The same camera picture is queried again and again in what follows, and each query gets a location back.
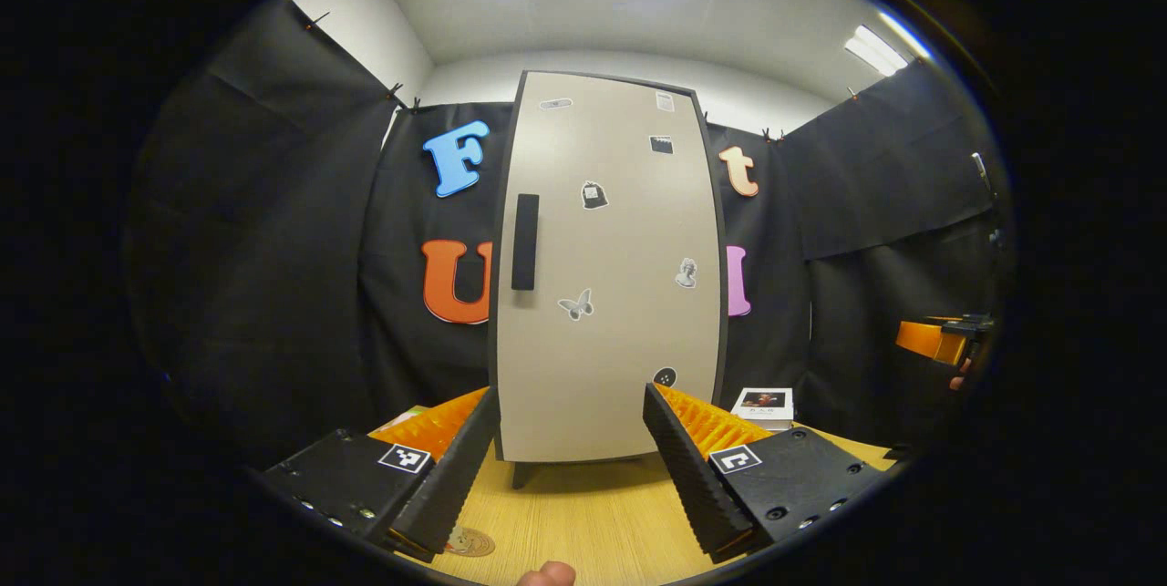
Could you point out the round wooden coaster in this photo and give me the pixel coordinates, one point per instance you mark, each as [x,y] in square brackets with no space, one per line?
[481,548]

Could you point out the black backdrop cloth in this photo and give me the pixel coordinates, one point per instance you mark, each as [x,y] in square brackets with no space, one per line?
[273,249]

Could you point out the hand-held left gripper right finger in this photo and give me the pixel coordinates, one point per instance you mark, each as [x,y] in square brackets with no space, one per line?
[693,477]

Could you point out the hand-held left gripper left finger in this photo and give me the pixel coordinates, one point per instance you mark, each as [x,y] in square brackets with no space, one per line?
[456,477]

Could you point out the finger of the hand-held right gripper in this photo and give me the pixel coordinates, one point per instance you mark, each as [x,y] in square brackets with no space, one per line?
[930,342]
[966,324]

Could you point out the dark grey cabinet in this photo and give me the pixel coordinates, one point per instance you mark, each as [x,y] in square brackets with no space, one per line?
[521,475]

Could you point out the beige cabinet door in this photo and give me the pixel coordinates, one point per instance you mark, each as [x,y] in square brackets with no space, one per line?
[611,340]

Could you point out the small ceiling light panel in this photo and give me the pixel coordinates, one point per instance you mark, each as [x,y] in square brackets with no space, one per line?
[875,50]

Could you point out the white portrait cover book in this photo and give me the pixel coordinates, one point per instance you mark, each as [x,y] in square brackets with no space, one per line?
[764,402]

